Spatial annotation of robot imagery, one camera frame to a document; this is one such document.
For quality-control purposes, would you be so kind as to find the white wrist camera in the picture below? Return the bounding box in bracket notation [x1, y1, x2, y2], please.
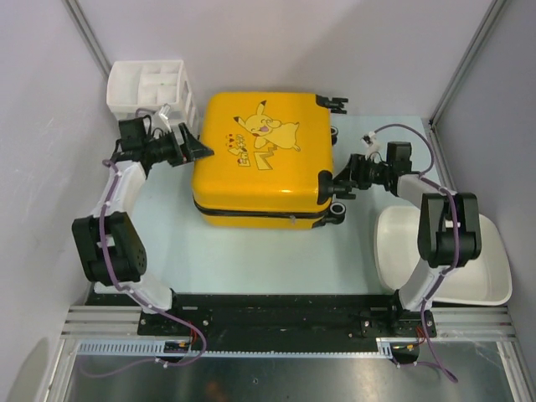
[153, 104, 172, 132]
[362, 131, 381, 160]

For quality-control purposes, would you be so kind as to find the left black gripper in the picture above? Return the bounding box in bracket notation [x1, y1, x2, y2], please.
[145, 123, 215, 168]

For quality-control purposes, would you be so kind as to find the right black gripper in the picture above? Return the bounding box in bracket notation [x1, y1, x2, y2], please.
[328, 153, 391, 190]

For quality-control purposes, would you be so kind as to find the yellow Pikachu hard-shell suitcase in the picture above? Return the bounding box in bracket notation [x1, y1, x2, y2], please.
[192, 91, 346, 229]

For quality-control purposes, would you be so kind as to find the light blue table mat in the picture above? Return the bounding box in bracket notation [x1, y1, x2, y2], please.
[94, 116, 445, 296]

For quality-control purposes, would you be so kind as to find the white plastic tray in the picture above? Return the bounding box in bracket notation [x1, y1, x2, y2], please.
[374, 206, 513, 307]

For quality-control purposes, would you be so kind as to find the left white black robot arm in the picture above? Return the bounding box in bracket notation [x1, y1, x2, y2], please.
[71, 115, 214, 335]

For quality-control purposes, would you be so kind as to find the white plastic drawer organizer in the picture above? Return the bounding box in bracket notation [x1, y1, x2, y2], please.
[106, 59, 200, 136]

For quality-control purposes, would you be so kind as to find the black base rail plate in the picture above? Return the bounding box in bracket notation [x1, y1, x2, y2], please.
[137, 295, 436, 353]

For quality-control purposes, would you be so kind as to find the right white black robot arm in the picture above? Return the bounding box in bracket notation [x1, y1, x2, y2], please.
[332, 142, 482, 336]

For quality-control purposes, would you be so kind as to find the grey slotted cable duct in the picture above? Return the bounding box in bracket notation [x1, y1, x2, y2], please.
[77, 339, 393, 359]

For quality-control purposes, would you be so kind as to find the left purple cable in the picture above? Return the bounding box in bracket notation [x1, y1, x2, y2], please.
[79, 107, 209, 378]

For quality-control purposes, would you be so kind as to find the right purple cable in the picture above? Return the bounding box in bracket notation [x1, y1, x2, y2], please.
[368, 123, 461, 384]

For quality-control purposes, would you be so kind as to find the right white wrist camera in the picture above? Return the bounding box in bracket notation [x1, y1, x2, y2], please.
[362, 131, 381, 160]

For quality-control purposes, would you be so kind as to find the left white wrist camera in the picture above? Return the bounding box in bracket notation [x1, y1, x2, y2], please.
[153, 104, 172, 132]

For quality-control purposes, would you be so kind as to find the purple cable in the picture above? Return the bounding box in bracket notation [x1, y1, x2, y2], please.
[79, 107, 209, 378]
[368, 123, 461, 384]

